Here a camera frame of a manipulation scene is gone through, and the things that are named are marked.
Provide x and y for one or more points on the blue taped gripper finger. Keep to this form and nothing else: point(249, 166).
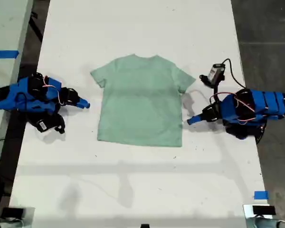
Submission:
point(83, 101)
point(197, 121)
point(196, 118)
point(82, 106)

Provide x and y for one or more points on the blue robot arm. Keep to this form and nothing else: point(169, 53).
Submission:
point(259, 104)
point(35, 97)

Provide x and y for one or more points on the small black mount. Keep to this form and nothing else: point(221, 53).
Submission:
point(145, 225)

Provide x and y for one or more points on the small black box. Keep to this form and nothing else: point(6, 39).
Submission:
point(13, 212)
point(263, 210)

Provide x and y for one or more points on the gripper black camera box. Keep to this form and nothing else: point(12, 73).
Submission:
point(215, 72)
point(42, 125)

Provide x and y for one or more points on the pale side table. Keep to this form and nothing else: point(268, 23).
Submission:
point(4, 28)

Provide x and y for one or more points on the long blue tape strip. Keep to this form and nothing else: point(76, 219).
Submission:
point(3, 54)

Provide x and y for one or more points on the grey metal pipe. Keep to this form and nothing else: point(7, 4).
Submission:
point(4, 224)
point(270, 223)

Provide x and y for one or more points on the square blue tape piece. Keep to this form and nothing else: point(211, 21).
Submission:
point(261, 195)

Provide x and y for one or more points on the black table frame strut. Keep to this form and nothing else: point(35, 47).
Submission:
point(36, 26)

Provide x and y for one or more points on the pale green T-shirt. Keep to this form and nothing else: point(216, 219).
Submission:
point(140, 102)

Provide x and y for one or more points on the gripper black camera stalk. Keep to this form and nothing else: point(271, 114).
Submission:
point(58, 122)
point(216, 89)

